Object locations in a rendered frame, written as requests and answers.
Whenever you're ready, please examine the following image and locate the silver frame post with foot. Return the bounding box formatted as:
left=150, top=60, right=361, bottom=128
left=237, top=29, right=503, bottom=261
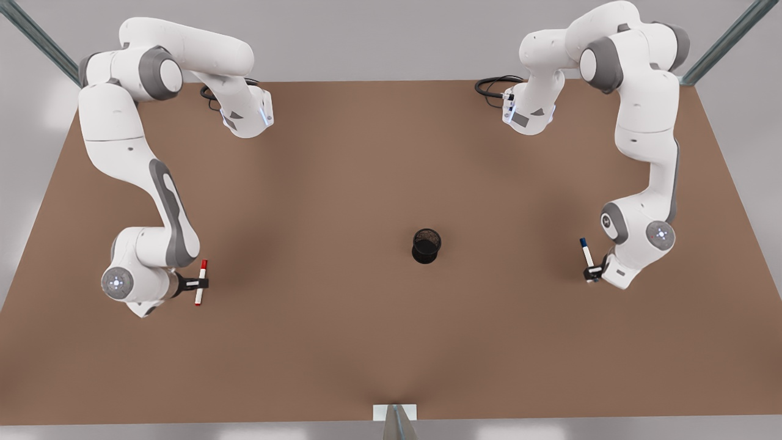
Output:
left=373, top=403, right=418, bottom=440

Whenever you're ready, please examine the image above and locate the blue and white marker pen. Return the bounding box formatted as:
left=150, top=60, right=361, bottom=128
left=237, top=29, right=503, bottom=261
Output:
left=579, top=237, right=596, bottom=284

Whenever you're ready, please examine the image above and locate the black mesh pen cup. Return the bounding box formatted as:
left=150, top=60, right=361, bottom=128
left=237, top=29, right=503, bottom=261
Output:
left=411, top=228, right=442, bottom=265

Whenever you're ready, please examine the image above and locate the black cable loop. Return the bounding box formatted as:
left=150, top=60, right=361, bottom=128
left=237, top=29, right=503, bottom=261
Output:
left=475, top=75, right=526, bottom=109
left=200, top=78, right=260, bottom=112

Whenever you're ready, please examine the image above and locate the red and white marker pen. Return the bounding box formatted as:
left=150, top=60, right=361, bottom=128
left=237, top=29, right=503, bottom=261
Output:
left=194, top=259, right=209, bottom=307

